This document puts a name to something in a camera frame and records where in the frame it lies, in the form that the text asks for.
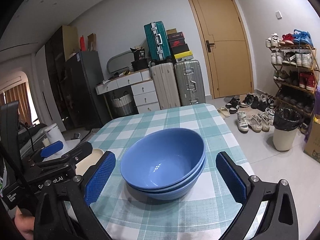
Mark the black bag on desk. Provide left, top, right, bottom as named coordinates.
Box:
left=130, top=46, right=149, bottom=71

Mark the beige suitcase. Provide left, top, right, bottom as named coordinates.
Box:
left=151, top=62, right=181, bottom=109

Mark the wooden door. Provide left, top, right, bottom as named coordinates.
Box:
left=188, top=0, right=253, bottom=98

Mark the wooden shoe rack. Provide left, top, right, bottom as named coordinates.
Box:
left=266, top=43, right=320, bottom=117

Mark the silver suitcase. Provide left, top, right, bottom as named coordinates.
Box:
left=174, top=60, right=206, bottom=106

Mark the teal checked tablecloth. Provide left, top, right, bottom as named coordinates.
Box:
left=90, top=103, right=253, bottom=239

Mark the white drawer desk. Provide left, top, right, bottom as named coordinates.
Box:
left=95, top=69, right=160, bottom=114

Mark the oval mirror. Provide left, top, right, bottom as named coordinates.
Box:
left=106, top=50, right=134, bottom=75

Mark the white trash bin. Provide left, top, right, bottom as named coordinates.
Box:
left=272, top=107, right=303, bottom=152

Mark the black refrigerator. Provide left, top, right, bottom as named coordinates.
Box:
left=61, top=51, right=111, bottom=130

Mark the woven laundry basket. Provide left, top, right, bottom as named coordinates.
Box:
left=111, top=91, right=136, bottom=117

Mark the stack of shoe boxes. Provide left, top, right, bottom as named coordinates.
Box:
left=166, top=29, right=194, bottom=63

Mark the beige plate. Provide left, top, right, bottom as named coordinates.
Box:
left=75, top=148, right=104, bottom=176

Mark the teal suitcase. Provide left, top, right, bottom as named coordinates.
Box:
left=144, top=21, right=171, bottom=61

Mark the blue bowl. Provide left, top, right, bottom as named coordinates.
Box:
left=126, top=174, right=201, bottom=201
left=126, top=155, right=206, bottom=193
left=120, top=128, right=206, bottom=190

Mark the person's left hand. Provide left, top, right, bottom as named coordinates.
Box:
left=14, top=208, right=35, bottom=240

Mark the cardboard box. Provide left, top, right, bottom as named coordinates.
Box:
left=304, top=114, right=320, bottom=163

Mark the purple bag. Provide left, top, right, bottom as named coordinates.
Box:
left=305, top=83, right=320, bottom=142

